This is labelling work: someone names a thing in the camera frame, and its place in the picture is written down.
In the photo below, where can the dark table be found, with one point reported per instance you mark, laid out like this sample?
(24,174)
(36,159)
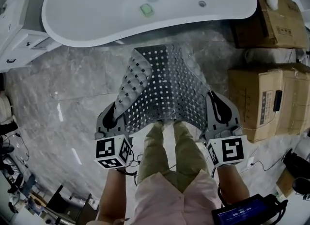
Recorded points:
(72,207)

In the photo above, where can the small cardboard box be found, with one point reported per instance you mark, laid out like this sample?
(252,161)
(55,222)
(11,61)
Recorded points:
(287,183)

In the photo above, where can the plain brown cardboard box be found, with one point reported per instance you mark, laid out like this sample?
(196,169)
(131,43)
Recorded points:
(278,25)

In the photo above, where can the plastic-wrapped cardboard box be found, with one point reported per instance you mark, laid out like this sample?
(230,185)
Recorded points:
(296,93)

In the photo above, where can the person's pink shirt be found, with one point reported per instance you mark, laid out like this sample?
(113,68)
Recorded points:
(174,202)

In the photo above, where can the white vanity cabinet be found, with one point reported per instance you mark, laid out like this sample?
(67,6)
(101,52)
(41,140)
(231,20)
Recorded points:
(19,25)

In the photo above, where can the black device with screen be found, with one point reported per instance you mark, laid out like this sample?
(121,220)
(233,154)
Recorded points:
(247,212)

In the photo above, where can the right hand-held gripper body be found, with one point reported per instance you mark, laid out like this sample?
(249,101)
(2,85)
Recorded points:
(230,150)

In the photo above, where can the white power strip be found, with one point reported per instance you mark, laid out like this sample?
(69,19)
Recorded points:
(250,162)

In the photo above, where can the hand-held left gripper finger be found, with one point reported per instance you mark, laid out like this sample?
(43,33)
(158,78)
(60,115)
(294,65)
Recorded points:
(100,124)
(121,127)

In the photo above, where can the cardboard box with label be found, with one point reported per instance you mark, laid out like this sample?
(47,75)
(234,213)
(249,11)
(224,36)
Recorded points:
(247,103)

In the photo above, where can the person's left forearm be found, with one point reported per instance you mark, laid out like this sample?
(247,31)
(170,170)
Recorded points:
(112,195)

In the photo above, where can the person's olive trousers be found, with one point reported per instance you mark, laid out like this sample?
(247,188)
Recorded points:
(155,151)

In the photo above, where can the green soap bar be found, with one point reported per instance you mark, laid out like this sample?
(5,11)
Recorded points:
(147,10)

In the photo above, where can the black phone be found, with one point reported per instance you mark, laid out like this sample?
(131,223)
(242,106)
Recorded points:
(278,100)

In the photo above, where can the grey marble floor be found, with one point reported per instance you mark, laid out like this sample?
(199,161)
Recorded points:
(60,79)

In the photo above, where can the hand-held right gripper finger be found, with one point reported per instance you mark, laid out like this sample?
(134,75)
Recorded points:
(233,116)
(209,122)

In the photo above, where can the person's right forearm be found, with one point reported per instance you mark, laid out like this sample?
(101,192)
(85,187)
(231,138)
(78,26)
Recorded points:
(232,185)

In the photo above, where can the dark green white bathtub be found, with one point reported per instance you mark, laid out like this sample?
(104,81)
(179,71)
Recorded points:
(109,6)

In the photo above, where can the grey perforated bath mat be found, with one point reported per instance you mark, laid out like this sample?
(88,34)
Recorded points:
(169,86)

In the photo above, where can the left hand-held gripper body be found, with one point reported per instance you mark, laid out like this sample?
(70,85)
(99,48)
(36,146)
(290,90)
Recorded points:
(111,150)

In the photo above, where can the white mug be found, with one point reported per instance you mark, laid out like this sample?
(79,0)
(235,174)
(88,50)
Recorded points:
(250,55)

